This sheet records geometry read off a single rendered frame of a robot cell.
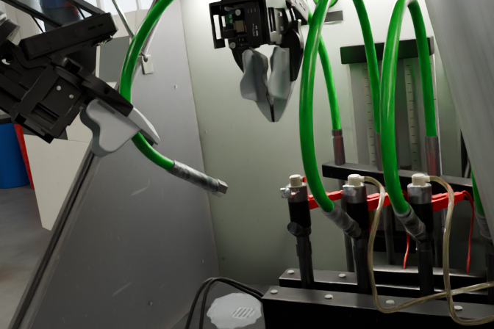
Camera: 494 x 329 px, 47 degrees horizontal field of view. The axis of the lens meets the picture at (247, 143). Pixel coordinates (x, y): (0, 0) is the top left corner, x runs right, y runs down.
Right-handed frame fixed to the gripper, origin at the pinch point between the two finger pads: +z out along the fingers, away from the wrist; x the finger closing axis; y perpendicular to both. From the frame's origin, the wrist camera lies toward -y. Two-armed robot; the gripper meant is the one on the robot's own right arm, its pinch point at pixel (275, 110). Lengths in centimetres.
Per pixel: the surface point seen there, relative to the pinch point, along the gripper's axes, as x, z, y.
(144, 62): -30.6, -7.1, -16.9
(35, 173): -305, 75, -240
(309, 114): 8.6, -1.2, 11.5
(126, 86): -13.8, -5.7, 10.8
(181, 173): -11.5, 6.4, 5.7
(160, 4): -11.4, -14.7, 4.7
